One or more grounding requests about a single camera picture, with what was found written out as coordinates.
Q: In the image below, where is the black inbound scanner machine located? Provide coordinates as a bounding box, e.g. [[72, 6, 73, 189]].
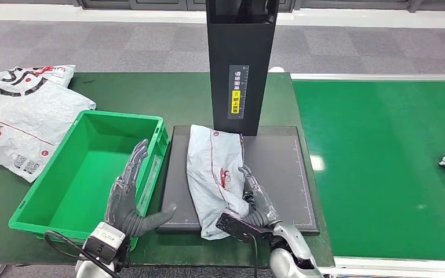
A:
[[157, 0, 320, 236]]

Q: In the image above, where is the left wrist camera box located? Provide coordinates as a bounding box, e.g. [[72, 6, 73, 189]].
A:
[[83, 221, 126, 265]]

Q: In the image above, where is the green plastic crate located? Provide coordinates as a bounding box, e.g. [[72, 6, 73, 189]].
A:
[[8, 110, 170, 250]]

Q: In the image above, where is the white mailer bag black print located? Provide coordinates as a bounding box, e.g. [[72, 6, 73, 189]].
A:
[[0, 65, 76, 97]]

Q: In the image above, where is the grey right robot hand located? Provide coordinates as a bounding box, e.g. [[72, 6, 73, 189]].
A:
[[238, 164, 283, 230]]

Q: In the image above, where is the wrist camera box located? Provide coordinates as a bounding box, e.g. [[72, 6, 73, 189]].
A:
[[215, 208, 273, 244], [83, 221, 126, 265]]

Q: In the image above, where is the black yellow machine label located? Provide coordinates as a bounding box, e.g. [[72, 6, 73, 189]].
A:
[[228, 65, 250, 120]]

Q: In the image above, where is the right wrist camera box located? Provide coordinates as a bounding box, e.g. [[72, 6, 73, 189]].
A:
[[215, 208, 273, 244]]

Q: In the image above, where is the black left camera cable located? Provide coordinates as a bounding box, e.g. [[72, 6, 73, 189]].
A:
[[43, 230, 122, 278]]

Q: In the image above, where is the green conveyor belt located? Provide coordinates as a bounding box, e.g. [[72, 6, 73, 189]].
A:
[[291, 79, 445, 262]]

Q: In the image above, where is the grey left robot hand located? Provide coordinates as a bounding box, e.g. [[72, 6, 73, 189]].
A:
[[104, 138, 178, 239]]

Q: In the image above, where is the large white QR-code mailer bag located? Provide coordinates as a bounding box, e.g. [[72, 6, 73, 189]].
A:
[[0, 81, 97, 184]]

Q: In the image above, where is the black right camera cable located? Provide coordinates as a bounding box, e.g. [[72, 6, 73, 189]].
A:
[[247, 232, 260, 278]]

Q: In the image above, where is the black camera cable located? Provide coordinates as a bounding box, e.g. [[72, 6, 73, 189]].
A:
[[43, 230, 122, 278], [247, 232, 260, 278]]

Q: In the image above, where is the grey parcel bag red line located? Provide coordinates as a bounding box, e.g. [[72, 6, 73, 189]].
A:
[[186, 124, 251, 241]]

